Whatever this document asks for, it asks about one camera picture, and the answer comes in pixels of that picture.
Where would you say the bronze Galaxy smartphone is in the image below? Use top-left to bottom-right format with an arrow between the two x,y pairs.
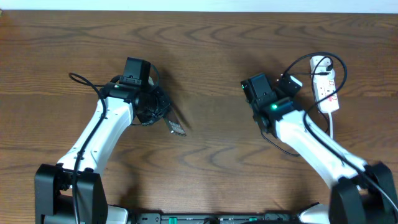
164,107 -> 187,136

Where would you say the black charger cable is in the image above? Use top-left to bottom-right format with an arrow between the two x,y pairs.
260,55 -> 335,157

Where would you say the white USB charger adapter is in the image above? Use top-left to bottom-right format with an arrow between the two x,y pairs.
310,55 -> 335,79

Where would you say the black left camera cable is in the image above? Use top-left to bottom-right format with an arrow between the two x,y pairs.
68,63 -> 161,224

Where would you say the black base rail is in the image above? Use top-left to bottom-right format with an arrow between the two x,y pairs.
107,212 -> 302,224

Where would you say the white power strip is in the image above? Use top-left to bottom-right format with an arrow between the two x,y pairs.
313,75 -> 340,114

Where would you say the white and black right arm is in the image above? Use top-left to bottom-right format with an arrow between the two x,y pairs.
241,73 -> 397,223

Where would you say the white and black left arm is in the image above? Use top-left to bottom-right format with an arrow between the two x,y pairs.
34,57 -> 170,223

